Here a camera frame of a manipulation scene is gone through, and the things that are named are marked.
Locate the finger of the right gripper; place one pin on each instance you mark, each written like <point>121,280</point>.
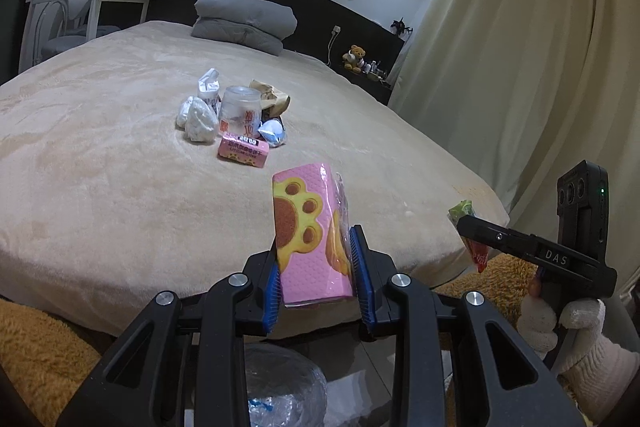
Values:
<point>506,241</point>

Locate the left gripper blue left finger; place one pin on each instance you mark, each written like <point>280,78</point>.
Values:
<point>271,298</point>

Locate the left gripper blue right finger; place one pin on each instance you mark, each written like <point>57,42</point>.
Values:
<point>362,275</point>

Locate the green red snack wrapper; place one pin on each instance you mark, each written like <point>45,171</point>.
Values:
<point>462,217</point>

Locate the pink paw print tissue pack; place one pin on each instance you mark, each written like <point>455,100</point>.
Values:
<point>310,222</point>

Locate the small pink carton box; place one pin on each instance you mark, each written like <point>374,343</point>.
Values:
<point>243,150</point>

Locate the brown paper bag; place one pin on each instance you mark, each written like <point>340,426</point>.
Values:
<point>273,101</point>

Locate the white plastic bag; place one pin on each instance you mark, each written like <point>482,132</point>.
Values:
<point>202,125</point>

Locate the white printed snack wrapper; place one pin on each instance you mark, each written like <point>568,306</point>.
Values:
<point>208,89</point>

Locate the clear plastic trash bag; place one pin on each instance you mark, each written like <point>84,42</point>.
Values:
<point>284,388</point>

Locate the right hand in white glove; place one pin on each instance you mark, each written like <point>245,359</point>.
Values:
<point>603,375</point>

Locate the blue white crumpled wrapper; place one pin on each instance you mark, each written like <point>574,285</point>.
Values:
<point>273,132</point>

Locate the black nightstand with small items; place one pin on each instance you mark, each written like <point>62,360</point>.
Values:
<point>368,78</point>

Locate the clear plastic cup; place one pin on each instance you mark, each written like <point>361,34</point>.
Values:
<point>240,111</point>

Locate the beige plush bed blanket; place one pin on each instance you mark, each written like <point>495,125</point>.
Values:
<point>104,202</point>

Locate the cream curtain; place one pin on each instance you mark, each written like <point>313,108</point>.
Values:
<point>521,90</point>

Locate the brown teddy bear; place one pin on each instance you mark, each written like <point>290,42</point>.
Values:
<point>353,59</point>

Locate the crumpled white tissue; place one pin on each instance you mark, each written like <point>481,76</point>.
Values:
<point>183,112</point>

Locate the black headboard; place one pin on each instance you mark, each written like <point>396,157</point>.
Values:
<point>320,6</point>

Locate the black figurine on headboard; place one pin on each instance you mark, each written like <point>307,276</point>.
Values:
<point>401,30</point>

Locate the upper grey pillow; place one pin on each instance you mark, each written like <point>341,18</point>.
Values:
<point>275,19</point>

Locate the grey pillow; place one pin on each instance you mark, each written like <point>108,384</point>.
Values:
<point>275,19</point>
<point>243,34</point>

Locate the lower grey pillow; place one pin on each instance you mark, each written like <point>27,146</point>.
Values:
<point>243,34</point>

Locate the white metal chair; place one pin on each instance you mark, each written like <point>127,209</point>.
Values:
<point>55,37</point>

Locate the white charger with cable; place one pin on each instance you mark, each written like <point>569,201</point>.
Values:
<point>334,34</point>

